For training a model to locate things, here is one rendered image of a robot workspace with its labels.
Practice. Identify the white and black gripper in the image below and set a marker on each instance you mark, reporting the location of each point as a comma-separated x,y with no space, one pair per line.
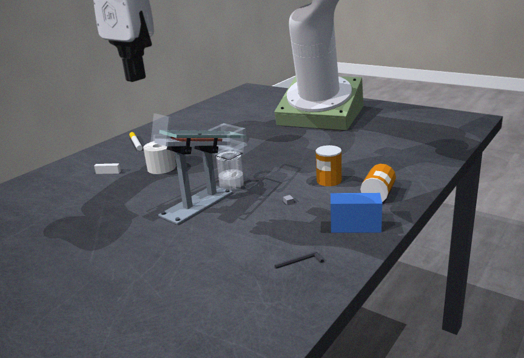
127,26

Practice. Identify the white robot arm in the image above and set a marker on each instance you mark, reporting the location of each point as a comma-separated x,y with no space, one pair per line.
315,59

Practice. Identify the blue rectangular block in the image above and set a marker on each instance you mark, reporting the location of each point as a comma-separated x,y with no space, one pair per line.
356,212

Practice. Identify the dark grey l-shaped hex key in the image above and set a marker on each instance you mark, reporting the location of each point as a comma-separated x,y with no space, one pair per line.
300,258

